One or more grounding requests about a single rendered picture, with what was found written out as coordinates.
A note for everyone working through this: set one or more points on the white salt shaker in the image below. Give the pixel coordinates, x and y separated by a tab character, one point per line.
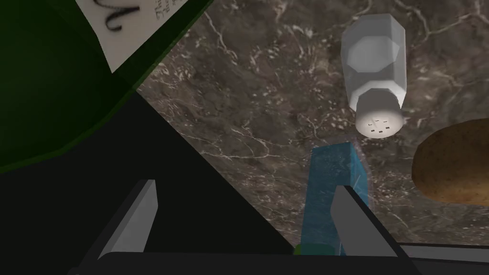
376	68

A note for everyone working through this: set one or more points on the blue rectangular sponge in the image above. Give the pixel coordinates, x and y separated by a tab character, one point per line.
324	191

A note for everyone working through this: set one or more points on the brown potato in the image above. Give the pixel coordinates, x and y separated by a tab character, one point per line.
454	164

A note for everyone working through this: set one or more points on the green bottle with white label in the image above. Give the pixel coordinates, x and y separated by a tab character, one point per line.
49	76

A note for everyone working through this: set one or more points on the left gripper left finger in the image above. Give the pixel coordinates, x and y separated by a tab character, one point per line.
133	219

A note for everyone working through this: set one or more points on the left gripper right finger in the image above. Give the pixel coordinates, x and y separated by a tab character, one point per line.
357	225

